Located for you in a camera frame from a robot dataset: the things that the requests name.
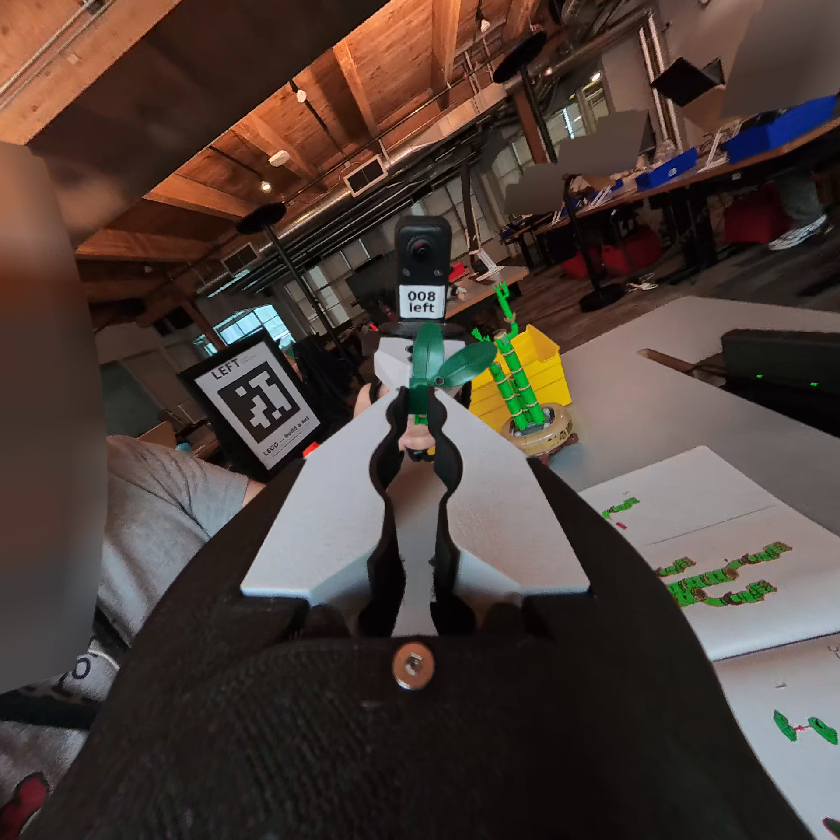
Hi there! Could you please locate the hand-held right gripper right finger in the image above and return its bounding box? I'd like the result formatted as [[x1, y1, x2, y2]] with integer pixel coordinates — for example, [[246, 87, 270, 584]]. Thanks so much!
[[428, 390, 592, 636]]

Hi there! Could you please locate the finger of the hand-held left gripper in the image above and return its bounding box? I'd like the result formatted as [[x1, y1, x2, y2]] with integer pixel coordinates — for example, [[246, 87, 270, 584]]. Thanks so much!
[[374, 336, 422, 393]]

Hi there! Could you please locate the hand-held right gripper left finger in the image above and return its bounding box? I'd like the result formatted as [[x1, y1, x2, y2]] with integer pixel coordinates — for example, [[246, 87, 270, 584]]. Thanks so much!
[[239, 386, 408, 637]]

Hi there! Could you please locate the green toy leaf assembly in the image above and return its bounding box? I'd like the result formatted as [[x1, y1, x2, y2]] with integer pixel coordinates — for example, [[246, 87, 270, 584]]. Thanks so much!
[[407, 322, 498, 427]]

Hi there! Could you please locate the person's left hand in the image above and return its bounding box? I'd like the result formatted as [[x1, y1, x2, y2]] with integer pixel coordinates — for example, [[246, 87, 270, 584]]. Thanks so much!
[[354, 384, 437, 462]]

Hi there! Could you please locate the toy bamboo plant model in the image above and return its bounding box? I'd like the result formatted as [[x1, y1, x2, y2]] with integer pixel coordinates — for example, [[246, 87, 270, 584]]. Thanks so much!
[[471, 281, 575, 460]]

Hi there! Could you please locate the black pole stand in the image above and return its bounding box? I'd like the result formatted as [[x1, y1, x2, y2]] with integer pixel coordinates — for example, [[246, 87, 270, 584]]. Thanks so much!
[[236, 202, 349, 368]]

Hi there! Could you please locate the black framed marker sign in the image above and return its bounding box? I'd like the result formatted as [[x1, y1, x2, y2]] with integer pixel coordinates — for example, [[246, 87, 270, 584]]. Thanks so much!
[[177, 328, 322, 473]]

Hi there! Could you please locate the yellow plastic bin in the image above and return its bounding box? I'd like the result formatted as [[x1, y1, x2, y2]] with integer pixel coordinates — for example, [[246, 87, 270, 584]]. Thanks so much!
[[467, 323, 572, 421]]

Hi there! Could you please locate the building instruction booklet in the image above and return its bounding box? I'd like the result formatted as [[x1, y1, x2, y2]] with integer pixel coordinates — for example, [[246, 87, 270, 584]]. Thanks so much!
[[577, 446, 840, 840]]

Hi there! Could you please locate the small blue plastic bin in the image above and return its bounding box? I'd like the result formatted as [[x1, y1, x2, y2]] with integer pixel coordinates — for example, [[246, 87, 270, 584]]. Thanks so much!
[[637, 147, 700, 191]]

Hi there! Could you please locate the black electronic device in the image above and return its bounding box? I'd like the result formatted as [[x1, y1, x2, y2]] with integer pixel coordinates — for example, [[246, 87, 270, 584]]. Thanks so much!
[[718, 328, 840, 434]]

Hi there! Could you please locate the large blue plastic bin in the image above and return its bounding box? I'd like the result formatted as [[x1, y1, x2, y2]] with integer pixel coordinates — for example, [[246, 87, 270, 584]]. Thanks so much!
[[722, 95, 840, 164]]

